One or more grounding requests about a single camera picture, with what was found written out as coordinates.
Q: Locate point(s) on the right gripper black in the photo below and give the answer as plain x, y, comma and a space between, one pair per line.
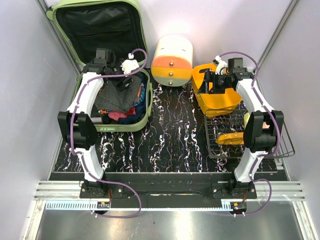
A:
210, 77

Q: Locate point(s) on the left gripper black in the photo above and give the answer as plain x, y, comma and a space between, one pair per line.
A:
120, 85

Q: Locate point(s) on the grey dotted cloth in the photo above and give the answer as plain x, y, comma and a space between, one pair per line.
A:
110, 98

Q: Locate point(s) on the green hard-shell suitcase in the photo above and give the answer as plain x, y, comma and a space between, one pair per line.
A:
85, 26

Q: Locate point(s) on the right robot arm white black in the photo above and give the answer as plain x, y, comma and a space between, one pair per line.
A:
262, 133

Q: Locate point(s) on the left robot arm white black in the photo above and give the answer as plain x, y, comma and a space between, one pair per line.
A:
76, 125

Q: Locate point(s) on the orange plastic basket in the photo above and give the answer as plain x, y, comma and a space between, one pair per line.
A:
213, 104

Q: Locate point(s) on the blue orange patterned garment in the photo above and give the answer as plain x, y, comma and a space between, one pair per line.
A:
141, 94

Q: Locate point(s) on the red garment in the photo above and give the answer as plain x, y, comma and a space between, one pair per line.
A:
116, 115

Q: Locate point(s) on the white cylindrical drawer cabinet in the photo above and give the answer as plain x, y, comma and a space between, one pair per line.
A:
172, 62

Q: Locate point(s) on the yellow plate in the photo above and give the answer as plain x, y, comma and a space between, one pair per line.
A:
234, 138

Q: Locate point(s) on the pink white cup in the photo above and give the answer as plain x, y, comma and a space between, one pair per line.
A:
266, 126

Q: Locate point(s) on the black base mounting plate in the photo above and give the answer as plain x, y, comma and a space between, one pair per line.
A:
212, 190

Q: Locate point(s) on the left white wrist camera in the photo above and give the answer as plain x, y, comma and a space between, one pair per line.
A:
129, 65

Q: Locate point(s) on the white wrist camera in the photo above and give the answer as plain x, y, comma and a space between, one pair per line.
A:
129, 65
221, 65

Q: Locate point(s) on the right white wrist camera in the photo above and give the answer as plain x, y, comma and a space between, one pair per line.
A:
221, 65

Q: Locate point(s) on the black wire rack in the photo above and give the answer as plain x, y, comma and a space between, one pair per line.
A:
215, 126

